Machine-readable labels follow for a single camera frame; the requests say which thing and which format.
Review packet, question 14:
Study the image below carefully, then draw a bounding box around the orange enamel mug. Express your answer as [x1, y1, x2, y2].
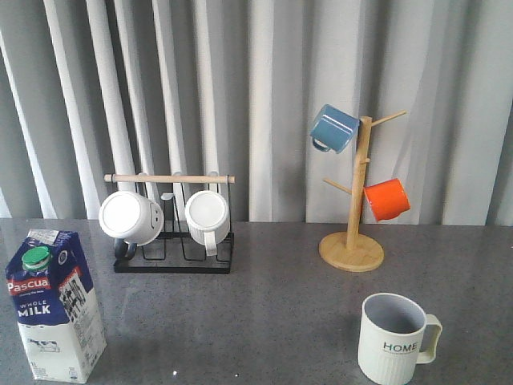
[364, 178, 410, 221]

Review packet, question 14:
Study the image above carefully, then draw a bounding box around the blue white milk carton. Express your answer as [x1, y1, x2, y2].
[6, 229, 107, 383]

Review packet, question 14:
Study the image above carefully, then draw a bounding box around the white ribbed hanging mug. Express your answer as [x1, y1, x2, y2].
[185, 190, 230, 257]

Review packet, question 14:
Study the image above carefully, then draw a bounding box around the wooden mug tree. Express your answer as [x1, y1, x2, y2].
[318, 110, 406, 273]

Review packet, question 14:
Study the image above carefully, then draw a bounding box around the white smiley face mug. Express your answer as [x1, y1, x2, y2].
[99, 191, 164, 260]

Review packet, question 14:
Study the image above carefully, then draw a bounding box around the blue enamel mug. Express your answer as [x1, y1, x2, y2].
[309, 104, 360, 154]

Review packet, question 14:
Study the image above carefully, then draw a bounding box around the white HOME mug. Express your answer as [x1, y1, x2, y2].
[357, 293, 442, 384]

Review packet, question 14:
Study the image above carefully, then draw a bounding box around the black wire mug rack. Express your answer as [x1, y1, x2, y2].
[104, 173, 235, 274]

